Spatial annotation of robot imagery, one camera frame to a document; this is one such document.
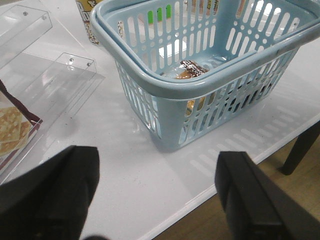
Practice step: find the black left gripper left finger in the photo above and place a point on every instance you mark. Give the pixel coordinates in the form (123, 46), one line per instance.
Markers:
(51, 201)

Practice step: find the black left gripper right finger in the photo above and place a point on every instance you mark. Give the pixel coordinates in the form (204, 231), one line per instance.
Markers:
(255, 207)

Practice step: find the black tissue pack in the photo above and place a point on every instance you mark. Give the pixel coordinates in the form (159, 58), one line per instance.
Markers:
(238, 101)

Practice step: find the clear acrylic left shelf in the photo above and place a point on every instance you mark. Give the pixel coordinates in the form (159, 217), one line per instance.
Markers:
(46, 68)

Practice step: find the light blue plastic basket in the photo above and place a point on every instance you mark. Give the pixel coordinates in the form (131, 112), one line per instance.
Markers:
(243, 42)

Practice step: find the packaged bread clear wrapper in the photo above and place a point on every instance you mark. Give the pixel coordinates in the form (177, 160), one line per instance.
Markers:
(185, 69)

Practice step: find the brown cracker package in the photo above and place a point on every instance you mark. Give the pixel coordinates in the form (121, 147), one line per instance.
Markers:
(17, 127)

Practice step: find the black table leg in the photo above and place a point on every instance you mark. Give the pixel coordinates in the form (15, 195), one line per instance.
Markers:
(300, 148)

